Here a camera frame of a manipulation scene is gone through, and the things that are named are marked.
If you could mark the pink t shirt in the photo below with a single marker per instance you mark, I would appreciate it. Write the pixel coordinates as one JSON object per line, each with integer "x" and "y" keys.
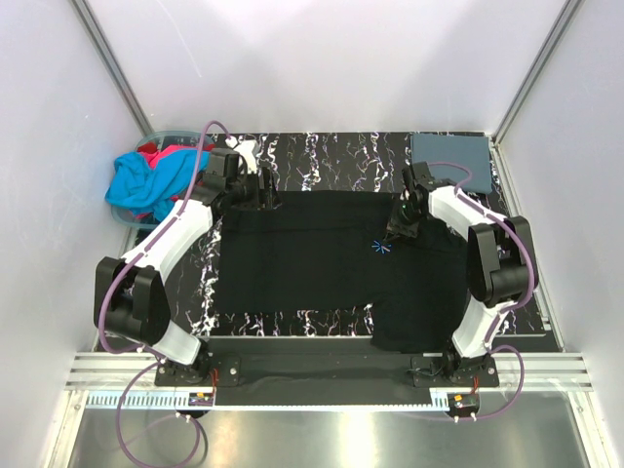
{"x": 163, "y": 153}

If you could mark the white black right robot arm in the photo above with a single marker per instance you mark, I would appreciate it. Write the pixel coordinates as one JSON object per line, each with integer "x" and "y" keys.
{"x": 500, "y": 271}

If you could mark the aluminium frame post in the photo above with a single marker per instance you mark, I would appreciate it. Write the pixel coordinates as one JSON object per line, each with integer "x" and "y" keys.
{"x": 544, "y": 54}
{"x": 94, "y": 30}

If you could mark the aluminium frame post left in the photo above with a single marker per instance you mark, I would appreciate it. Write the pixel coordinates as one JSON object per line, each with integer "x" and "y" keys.
{"x": 94, "y": 30}

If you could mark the teal plastic laundry basket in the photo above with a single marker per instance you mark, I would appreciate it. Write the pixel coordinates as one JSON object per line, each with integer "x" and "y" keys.
{"x": 151, "y": 144}

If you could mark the aluminium front rail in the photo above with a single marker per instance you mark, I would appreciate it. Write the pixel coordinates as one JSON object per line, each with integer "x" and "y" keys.
{"x": 103, "y": 371}

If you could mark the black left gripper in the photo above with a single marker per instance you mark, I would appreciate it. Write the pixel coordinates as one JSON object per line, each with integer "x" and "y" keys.
{"x": 263, "y": 199}

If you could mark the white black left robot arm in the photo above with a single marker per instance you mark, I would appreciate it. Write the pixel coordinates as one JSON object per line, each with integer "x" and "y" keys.
{"x": 130, "y": 296}

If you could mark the aluminium frame post right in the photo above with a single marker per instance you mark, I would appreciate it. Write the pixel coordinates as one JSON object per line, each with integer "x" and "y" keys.
{"x": 544, "y": 54}

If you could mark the black t shirt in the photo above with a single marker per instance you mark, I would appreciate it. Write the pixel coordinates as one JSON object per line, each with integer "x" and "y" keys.
{"x": 326, "y": 250}

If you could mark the bright blue t shirt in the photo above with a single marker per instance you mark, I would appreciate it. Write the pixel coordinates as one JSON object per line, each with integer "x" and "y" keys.
{"x": 145, "y": 190}

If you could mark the folded grey-blue t shirt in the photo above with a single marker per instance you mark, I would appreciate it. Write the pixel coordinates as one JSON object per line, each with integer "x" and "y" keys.
{"x": 470, "y": 152}

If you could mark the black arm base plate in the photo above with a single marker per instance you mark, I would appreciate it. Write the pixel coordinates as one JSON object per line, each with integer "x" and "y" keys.
{"x": 349, "y": 368}

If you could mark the white slotted cable duct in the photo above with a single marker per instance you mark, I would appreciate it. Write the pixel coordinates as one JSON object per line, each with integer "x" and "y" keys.
{"x": 427, "y": 400}

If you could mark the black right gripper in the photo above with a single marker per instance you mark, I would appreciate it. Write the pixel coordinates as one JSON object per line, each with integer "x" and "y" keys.
{"x": 396, "y": 229}

